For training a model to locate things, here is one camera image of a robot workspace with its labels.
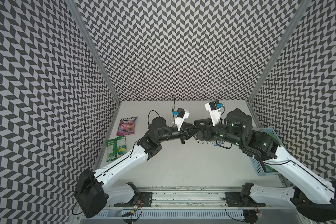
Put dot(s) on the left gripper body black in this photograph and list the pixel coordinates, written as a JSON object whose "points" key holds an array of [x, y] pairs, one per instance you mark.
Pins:
{"points": [[182, 134]]}

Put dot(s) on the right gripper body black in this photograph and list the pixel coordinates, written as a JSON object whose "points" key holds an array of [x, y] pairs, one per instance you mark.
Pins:
{"points": [[218, 131]]}

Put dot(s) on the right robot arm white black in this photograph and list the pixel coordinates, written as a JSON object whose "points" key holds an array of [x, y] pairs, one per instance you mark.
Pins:
{"points": [[312, 196]]}

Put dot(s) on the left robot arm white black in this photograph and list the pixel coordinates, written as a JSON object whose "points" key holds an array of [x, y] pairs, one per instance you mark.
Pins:
{"points": [[92, 189]]}

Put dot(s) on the purple candy bag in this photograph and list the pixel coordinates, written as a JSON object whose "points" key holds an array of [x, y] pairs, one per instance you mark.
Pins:
{"points": [[126, 126]]}

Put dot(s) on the light blue plastic basket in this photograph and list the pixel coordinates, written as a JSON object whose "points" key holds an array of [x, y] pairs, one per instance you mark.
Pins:
{"points": [[265, 170]]}

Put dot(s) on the green candy bag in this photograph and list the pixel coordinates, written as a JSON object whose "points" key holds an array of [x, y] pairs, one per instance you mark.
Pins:
{"points": [[115, 148]]}

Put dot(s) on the left base wiring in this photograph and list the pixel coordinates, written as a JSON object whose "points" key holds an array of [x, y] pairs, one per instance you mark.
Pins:
{"points": [[133, 211]]}

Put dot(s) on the base wiring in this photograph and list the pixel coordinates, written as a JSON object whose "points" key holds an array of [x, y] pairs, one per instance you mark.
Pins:
{"points": [[249, 215], [133, 211]]}

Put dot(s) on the right base wiring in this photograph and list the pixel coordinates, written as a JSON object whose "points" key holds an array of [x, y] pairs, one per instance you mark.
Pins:
{"points": [[249, 215]]}

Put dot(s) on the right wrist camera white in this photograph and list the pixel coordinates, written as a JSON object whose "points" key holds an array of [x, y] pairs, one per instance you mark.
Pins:
{"points": [[215, 109]]}

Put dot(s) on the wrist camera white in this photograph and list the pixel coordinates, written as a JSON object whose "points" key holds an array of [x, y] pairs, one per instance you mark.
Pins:
{"points": [[179, 116], [215, 109]]}

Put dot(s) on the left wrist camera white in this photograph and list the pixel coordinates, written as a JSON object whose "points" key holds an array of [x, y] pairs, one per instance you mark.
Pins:
{"points": [[179, 116]]}

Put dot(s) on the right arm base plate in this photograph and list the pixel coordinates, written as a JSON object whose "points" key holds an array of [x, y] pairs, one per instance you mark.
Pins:
{"points": [[234, 199]]}

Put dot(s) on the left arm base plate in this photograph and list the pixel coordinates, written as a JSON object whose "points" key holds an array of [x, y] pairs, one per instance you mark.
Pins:
{"points": [[141, 198]]}

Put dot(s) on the aluminium frame rail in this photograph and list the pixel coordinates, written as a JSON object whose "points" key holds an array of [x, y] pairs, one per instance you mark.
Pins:
{"points": [[191, 206]]}

